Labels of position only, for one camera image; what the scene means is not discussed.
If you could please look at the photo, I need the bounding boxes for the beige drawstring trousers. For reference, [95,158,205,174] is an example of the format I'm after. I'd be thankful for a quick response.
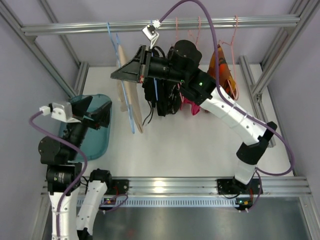
[115,44,145,134]

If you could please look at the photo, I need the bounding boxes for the light blue wire hanger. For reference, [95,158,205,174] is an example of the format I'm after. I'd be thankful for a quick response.
[107,22,135,134]

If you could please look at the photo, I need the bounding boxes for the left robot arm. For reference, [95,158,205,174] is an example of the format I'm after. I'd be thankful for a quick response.
[29,100,113,240]

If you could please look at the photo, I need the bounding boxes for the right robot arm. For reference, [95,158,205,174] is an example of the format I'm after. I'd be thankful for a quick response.
[110,40,277,195]

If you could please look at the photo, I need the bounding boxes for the blue hanger with black garment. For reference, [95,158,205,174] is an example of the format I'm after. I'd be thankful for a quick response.
[149,19,161,103]

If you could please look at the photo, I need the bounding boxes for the black hanging garment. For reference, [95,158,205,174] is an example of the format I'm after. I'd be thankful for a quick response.
[143,46,176,117]

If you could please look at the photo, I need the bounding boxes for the teal plastic bin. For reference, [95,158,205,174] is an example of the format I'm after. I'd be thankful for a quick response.
[58,93,113,162]

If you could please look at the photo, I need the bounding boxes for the black white speckled garment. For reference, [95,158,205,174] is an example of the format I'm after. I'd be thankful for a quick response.
[164,81,182,115]

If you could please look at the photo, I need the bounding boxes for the pink hanging garment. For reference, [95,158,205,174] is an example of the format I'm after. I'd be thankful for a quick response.
[179,97,201,116]

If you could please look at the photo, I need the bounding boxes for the orange patterned garment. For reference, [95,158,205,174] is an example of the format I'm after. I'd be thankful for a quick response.
[207,44,234,100]

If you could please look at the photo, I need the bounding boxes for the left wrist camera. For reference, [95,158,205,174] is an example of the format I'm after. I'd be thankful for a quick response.
[39,102,81,124]

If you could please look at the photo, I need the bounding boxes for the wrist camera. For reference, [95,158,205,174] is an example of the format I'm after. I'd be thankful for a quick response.
[39,102,81,124]
[142,21,155,50]

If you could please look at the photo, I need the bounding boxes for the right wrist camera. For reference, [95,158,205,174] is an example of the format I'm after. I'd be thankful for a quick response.
[142,21,155,50]

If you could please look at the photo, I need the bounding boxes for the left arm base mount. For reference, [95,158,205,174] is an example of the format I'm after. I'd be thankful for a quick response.
[82,178,130,198]

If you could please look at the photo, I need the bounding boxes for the slotted cable duct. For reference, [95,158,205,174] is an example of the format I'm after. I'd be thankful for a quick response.
[103,197,239,208]

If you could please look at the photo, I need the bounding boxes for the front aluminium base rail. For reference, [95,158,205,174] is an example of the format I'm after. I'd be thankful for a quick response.
[114,176,312,197]

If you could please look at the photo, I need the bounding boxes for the aluminium hanging rail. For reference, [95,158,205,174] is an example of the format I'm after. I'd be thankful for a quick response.
[21,14,301,36]

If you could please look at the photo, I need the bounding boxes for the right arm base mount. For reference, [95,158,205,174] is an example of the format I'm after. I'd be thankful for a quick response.
[216,172,264,199]

